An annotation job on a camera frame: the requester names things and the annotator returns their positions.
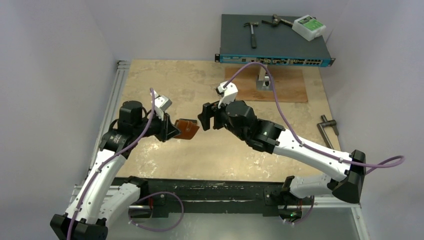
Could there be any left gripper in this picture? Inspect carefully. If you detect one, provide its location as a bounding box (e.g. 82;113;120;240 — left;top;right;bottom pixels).
133;108;181;142

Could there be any brown leather card holder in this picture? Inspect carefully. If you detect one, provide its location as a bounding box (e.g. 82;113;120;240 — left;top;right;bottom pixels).
174;118;200;140

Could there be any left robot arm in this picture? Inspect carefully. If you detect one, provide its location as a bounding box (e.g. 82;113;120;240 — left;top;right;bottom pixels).
50;96;181;240

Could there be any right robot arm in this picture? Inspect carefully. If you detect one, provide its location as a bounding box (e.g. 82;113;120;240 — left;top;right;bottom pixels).
197;100;366;204

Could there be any silver metal stand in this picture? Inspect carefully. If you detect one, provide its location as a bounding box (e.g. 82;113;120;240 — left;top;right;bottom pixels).
255;64;273;91

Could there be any hammer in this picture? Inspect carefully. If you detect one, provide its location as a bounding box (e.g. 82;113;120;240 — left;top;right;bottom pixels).
243;22;259;49

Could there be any brown wooden board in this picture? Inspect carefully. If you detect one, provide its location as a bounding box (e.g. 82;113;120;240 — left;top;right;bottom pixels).
232;65;309;103

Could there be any black metal tool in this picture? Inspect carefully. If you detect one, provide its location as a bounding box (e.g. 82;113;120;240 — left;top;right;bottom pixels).
261;14;294;28

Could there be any grey metal clamp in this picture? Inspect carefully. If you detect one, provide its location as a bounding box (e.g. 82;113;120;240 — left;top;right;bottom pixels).
316;114;340;151

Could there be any white green box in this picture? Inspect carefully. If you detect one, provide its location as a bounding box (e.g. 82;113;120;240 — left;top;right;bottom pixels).
291;15;327;42

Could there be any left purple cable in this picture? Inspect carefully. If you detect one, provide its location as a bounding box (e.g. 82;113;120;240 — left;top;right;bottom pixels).
66;87;157;240

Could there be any purple cable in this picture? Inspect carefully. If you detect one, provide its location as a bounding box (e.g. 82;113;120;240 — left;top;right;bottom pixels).
223;61;406;176
66;87;157;240

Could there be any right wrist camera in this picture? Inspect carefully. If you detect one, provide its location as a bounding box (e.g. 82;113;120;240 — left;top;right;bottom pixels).
215;82;238;108

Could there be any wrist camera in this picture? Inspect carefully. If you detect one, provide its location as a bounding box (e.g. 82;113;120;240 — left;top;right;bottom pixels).
215;82;238;108
152;91;172;121

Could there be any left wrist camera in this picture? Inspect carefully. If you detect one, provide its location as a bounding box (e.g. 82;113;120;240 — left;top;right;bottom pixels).
152;91;172;121

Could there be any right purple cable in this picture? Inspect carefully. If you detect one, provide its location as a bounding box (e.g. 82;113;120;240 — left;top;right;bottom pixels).
223;61;406;176

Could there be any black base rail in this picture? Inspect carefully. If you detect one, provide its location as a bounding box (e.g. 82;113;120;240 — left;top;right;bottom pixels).
112;176;313;219

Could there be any aluminium frame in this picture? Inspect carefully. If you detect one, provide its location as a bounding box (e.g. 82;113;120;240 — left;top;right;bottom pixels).
69;59;132;207

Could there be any blue network switch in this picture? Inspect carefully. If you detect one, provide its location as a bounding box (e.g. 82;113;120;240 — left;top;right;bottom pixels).
214;14;336;68

